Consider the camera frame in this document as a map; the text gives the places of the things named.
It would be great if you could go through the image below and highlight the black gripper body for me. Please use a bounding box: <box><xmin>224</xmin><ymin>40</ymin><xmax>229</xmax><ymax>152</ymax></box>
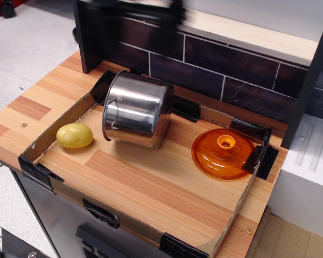
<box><xmin>96</xmin><ymin>1</ymin><xmax>186</xmax><ymax>26</ymax></box>

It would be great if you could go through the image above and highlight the stainless steel metal pot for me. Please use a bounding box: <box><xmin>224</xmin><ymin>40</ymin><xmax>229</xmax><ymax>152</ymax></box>
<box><xmin>102</xmin><ymin>70</ymin><xmax>174</xmax><ymax>149</ymax></box>

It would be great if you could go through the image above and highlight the orange transparent pot lid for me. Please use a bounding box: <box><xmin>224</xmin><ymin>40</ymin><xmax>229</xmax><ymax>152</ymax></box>
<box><xmin>192</xmin><ymin>128</ymin><xmax>258</xmax><ymax>181</ymax></box>

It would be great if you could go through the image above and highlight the cardboard fence with black tape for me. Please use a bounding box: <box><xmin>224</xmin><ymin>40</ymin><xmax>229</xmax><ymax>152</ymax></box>
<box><xmin>18</xmin><ymin>71</ymin><xmax>278</xmax><ymax>257</ymax></box>

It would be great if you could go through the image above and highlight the yellow potato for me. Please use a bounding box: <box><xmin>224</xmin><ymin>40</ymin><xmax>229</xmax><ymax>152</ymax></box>
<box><xmin>56</xmin><ymin>123</ymin><xmax>94</xmax><ymax>149</ymax></box>

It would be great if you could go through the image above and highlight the black caster wheel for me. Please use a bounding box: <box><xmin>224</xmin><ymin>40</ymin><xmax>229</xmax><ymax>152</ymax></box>
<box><xmin>0</xmin><ymin>0</ymin><xmax>16</xmax><ymax>19</ymax></box>

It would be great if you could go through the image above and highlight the white drainboard sink unit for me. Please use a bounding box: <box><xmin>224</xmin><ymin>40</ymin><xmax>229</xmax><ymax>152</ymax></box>
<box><xmin>268</xmin><ymin>114</ymin><xmax>323</xmax><ymax>237</ymax></box>

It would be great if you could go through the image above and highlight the black oven control panel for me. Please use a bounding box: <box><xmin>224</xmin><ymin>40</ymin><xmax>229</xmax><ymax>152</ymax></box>
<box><xmin>75</xmin><ymin>225</ymin><xmax>130</xmax><ymax>258</ymax></box>

